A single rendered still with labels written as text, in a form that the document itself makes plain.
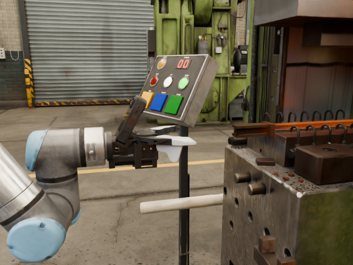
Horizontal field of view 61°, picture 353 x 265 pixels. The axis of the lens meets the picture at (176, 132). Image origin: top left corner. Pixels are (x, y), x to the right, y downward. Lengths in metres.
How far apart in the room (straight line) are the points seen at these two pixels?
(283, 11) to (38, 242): 0.72
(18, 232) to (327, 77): 1.00
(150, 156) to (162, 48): 5.04
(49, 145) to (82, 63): 8.04
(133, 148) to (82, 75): 8.03
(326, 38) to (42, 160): 0.72
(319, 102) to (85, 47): 7.90
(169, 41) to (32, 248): 5.30
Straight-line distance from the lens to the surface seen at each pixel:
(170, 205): 1.21
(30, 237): 0.61
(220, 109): 5.81
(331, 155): 0.71
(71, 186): 0.73
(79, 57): 8.72
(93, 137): 0.69
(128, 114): 0.70
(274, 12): 0.85
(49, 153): 0.69
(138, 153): 0.70
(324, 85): 1.16
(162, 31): 5.70
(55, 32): 8.81
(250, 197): 0.85
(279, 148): 0.81
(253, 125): 0.80
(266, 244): 0.43
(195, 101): 1.17
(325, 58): 1.15
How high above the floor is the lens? 1.17
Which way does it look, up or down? 13 degrees down
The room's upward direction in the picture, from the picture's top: straight up
